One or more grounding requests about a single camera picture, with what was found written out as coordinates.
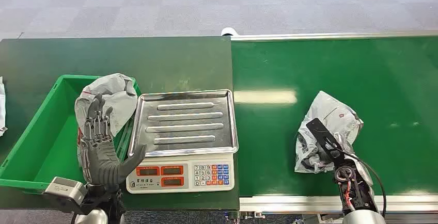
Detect green conveyor belt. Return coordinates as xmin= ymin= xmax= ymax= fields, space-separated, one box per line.
xmin=231 ymin=36 xmax=438 ymax=198

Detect steel scale weighing tray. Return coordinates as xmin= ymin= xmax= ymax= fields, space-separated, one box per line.
xmin=127 ymin=89 xmax=240 ymax=158

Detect large grey plastic mailer package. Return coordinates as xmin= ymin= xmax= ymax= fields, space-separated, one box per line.
xmin=74 ymin=73 xmax=139 ymax=168

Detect grey printed mailer package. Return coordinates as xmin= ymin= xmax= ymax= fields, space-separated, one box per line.
xmin=294 ymin=90 xmax=365 ymax=174

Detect aluminium conveyor frame rail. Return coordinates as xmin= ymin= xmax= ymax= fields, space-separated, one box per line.
xmin=239 ymin=194 xmax=438 ymax=214
xmin=231 ymin=30 xmax=438 ymax=41

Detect green plastic bin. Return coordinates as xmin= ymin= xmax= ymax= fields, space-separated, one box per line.
xmin=0 ymin=74 xmax=143 ymax=195

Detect white electronic scale body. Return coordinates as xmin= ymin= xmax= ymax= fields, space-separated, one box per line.
xmin=126 ymin=153 xmax=236 ymax=195

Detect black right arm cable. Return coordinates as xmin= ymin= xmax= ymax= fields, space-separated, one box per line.
xmin=342 ymin=150 xmax=388 ymax=218

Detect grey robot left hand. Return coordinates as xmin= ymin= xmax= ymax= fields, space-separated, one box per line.
xmin=75 ymin=93 xmax=147 ymax=191

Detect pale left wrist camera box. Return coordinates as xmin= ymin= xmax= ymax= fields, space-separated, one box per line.
xmin=42 ymin=177 xmax=88 ymax=214

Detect white plastic bag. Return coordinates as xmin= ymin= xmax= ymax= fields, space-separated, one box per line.
xmin=0 ymin=76 xmax=8 ymax=138

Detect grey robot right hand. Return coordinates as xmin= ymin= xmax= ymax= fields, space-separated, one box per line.
xmin=333 ymin=132 xmax=357 ymax=158

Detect metal conveyor mounting bracket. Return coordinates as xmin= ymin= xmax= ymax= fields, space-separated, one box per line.
xmin=226 ymin=211 xmax=266 ymax=221

